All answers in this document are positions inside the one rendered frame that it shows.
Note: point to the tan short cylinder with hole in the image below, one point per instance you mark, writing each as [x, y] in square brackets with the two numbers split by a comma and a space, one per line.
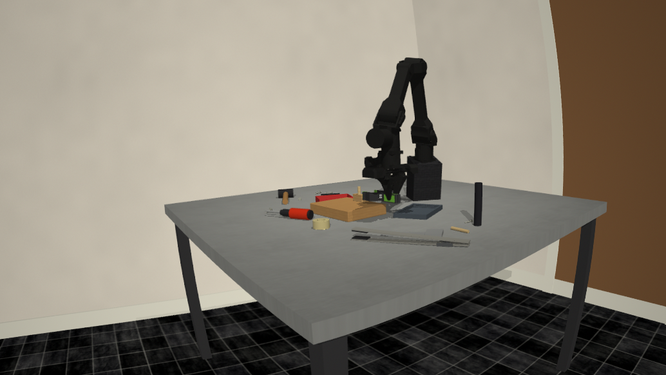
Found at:
[321, 223]

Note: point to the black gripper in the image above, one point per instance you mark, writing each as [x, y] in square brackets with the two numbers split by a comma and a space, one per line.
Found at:
[391, 159]

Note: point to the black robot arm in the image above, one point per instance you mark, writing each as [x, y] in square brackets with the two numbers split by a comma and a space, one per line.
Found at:
[385, 134]

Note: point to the black mallet with wooden handle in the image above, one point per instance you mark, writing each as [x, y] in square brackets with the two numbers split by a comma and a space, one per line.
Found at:
[284, 193]

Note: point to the red open tray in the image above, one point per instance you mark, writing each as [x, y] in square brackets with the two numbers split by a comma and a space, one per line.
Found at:
[331, 197]

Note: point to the red screwdriver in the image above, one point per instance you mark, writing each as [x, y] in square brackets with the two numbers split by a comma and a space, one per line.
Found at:
[296, 213]

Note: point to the light wooden board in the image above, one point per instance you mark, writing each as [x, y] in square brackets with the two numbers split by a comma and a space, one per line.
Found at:
[346, 209]

